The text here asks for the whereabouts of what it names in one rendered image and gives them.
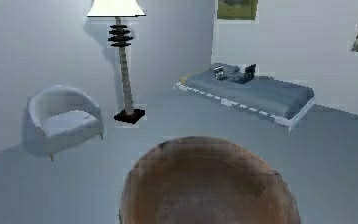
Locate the small black and white box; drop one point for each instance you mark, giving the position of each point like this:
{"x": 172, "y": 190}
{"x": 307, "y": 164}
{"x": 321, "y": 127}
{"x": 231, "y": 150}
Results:
{"x": 219, "y": 72}

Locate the round brown wooden table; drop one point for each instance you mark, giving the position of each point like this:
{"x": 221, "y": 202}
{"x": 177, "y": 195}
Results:
{"x": 207, "y": 186}

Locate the low bed with grey cover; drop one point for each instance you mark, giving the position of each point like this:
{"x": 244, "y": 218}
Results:
{"x": 263, "y": 95}

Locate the black open laptop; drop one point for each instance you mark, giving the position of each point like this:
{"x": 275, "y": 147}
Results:
{"x": 246, "y": 76}

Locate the floor lamp with white shade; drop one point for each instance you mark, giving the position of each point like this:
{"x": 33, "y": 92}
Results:
{"x": 126, "y": 83}

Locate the green framed picture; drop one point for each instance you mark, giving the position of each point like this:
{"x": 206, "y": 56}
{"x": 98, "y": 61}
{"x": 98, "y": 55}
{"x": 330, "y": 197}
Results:
{"x": 237, "y": 9}

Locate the white armchair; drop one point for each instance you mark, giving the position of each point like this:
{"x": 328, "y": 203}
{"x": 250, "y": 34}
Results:
{"x": 65, "y": 123}

